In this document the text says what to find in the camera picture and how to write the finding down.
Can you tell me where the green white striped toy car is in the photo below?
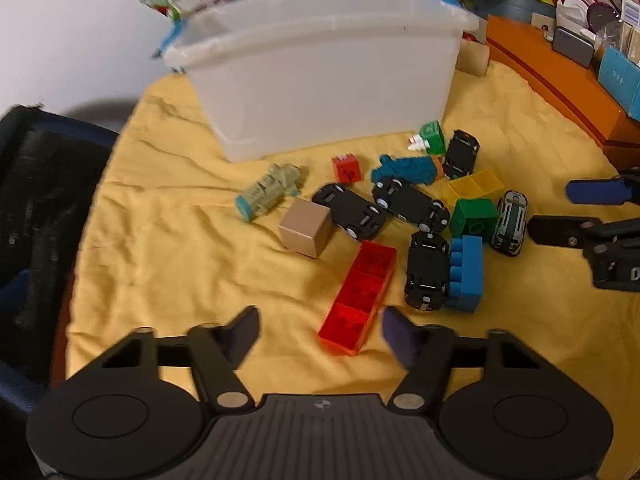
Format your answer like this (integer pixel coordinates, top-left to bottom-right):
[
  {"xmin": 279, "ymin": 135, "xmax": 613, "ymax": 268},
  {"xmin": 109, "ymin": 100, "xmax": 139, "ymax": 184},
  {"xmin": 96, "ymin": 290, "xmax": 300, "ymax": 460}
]
[{"xmin": 490, "ymin": 190, "xmax": 529, "ymax": 257}]

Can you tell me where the light blue box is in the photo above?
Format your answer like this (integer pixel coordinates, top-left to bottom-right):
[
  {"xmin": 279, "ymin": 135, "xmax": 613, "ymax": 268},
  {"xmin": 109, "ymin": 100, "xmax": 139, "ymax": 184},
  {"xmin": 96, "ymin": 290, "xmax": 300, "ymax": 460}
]
[{"xmin": 597, "ymin": 46, "xmax": 640, "ymax": 122}]

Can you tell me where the tan cube block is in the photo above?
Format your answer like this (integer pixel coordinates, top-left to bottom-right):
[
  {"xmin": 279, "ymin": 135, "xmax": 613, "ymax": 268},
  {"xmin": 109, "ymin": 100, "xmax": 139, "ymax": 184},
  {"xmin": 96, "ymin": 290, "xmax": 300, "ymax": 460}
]
[{"xmin": 278, "ymin": 198, "xmax": 334, "ymax": 259}]

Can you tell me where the green and white toy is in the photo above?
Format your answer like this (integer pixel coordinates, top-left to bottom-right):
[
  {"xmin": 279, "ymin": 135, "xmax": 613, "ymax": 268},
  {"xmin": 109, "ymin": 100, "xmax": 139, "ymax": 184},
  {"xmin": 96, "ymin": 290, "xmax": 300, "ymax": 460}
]
[{"xmin": 407, "ymin": 121, "xmax": 446, "ymax": 156}]

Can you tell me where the orange box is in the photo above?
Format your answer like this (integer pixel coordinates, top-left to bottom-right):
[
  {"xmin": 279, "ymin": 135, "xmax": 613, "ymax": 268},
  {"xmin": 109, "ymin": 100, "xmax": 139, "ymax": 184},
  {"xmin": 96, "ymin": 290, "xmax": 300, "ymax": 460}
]
[{"xmin": 485, "ymin": 15, "xmax": 640, "ymax": 171}]

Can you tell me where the small black case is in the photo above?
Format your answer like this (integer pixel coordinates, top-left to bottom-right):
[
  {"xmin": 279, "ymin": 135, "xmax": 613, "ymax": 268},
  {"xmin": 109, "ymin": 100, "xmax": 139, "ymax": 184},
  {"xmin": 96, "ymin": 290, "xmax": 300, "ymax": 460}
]
[{"xmin": 552, "ymin": 26, "xmax": 598, "ymax": 69}]

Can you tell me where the green toy brick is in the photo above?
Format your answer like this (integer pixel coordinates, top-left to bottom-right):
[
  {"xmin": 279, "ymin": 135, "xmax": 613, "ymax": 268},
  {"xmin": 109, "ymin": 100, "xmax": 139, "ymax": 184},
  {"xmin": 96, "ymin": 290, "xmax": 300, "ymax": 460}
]
[{"xmin": 449, "ymin": 198, "xmax": 500, "ymax": 241}]

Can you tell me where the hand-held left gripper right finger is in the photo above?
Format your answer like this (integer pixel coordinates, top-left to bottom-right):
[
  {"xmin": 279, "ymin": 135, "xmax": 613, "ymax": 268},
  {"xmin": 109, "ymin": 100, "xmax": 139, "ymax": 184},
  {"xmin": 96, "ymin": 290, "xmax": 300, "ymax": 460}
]
[{"xmin": 381, "ymin": 305, "xmax": 577, "ymax": 415}]

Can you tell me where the translucent plastic container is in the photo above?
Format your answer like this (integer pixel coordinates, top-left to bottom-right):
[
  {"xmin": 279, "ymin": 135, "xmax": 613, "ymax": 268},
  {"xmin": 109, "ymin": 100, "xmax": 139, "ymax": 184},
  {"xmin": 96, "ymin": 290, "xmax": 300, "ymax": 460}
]
[{"xmin": 152, "ymin": 0, "xmax": 481, "ymax": 163}]

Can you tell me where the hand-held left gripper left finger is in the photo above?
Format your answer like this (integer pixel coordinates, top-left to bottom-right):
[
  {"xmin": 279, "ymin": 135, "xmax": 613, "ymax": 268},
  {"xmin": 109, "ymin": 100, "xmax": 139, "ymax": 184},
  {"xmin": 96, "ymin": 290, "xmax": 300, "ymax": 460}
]
[{"xmin": 59, "ymin": 305, "xmax": 262, "ymax": 415}]

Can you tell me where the black toy car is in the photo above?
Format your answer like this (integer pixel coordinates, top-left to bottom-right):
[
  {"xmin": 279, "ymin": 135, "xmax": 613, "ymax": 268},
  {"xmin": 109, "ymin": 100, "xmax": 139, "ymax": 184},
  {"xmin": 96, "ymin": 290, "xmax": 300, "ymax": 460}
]
[
  {"xmin": 372, "ymin": 176, "xmax": 451, "ymax": 234},
  {"xmin": 442, "ymin": 130, "xmax": 480, "ymax": 180},
  {"xmin": 404, "ymin": 231, "xmax": 451, "ymax": 312},
  {"xmin": 312, "ymin": 182, "xmax": 387, "ymax": 242}
]

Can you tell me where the yellow toy brick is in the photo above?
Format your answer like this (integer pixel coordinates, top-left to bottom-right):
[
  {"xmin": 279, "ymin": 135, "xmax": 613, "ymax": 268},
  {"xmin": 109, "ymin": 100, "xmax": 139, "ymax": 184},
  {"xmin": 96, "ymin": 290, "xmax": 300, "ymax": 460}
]
[{"xmin": 446, "ymin": 170, "xmax": 506, "ymax": 207}]

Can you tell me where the small red printed cube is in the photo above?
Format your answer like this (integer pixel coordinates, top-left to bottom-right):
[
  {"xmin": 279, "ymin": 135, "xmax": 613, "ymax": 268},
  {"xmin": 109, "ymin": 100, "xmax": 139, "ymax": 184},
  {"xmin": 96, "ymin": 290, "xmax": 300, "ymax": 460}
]
[{"xmin": 332, "ymin": 154, "xmax": 362, "ymax": 184}]

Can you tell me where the blue toy brick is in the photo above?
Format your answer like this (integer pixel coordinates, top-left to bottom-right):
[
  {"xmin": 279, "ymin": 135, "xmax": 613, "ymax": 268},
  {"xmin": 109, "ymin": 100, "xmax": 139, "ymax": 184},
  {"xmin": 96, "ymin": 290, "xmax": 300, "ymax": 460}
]
[{"xmin": 446, "ymin": 235, "xmax": 485, "ymax": 313}]

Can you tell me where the long red toy brick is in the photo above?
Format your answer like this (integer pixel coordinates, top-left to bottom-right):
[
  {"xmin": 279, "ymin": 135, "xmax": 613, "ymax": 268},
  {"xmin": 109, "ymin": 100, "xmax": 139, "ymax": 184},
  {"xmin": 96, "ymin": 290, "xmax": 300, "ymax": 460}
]
[{"xmin": 318, "ymin": 240, "xmax": 397, "ymax": 357}]

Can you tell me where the blue bag with black strap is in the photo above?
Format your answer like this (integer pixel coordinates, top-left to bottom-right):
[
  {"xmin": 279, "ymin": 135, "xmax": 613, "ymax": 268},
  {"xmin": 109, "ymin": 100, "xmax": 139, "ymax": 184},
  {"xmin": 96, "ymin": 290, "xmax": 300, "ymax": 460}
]
[{"xmin": 462, "ymin": 0, "xmax": 558, "ymax": 25}]

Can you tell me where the black mesh chair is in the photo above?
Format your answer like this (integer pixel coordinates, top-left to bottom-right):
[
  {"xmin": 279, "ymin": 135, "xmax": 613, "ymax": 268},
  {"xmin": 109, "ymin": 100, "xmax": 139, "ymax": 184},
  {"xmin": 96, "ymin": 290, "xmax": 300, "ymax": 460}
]
[{"xmin": 0, "ymin": 104, "xmax": 121, "ymax": 480}]

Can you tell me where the grey green toy train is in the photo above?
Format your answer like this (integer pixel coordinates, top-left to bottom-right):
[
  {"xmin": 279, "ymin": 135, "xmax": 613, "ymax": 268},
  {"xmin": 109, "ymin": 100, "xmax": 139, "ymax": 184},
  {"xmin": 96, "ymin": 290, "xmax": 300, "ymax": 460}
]
[{"xmin": 235, "ymin": 162, "xmax": 304, "ymax": 222}]

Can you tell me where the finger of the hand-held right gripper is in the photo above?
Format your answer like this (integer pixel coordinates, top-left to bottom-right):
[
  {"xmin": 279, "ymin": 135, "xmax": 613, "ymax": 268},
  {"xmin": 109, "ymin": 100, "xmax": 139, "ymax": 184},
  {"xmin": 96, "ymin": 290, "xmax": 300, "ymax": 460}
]
[
  {"xmin": 527, "ymin": 214, "xmax": 610, "ymax": 251},
  {"xmin": 565, "ymin": 167, "xmax": 640, "ymax": 207}
]

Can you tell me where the yellow cloth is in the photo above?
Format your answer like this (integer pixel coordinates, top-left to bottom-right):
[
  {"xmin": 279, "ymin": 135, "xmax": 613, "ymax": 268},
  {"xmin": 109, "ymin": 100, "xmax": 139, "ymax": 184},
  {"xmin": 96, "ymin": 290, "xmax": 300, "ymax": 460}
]
[{"xmin": 65, "ymin": 60, "xmax": 640, "ymax": 480}]

